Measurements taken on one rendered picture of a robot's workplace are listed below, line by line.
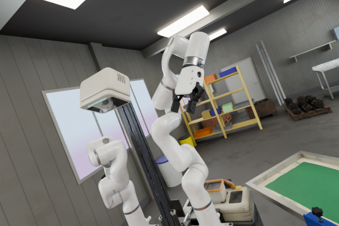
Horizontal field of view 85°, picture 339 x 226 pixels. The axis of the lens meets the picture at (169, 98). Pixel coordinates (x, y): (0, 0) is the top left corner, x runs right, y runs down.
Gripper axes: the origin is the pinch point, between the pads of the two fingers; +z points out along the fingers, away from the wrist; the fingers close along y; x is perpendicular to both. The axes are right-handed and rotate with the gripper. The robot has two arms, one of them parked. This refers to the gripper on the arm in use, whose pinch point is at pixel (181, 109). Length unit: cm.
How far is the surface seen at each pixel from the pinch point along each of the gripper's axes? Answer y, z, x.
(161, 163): 293, 75, -189
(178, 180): 278, 100, -231
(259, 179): 32, 24, -106
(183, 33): 344, -256, -186
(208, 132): 388, -24, -393
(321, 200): -8, 23, -102
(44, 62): 296, -46, 69
